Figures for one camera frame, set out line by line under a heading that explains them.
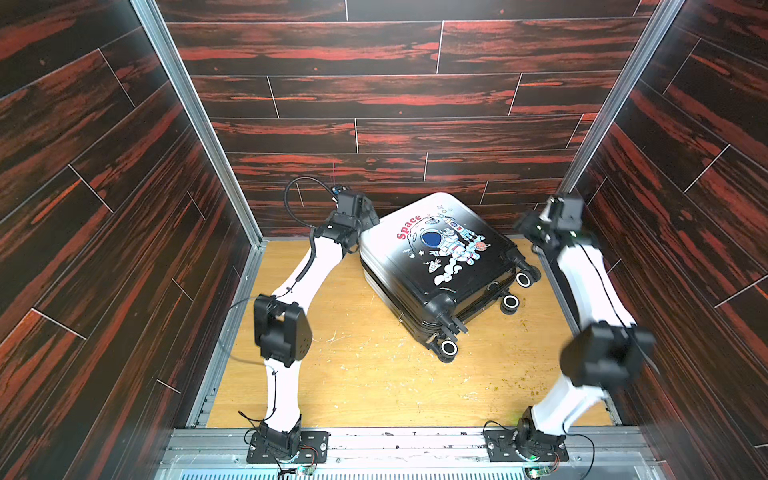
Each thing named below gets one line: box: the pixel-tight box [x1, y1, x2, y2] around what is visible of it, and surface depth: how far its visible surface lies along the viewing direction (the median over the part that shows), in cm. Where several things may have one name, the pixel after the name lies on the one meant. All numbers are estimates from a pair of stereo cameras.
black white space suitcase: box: [359, 192, 541, 363], surface depth 88 cm
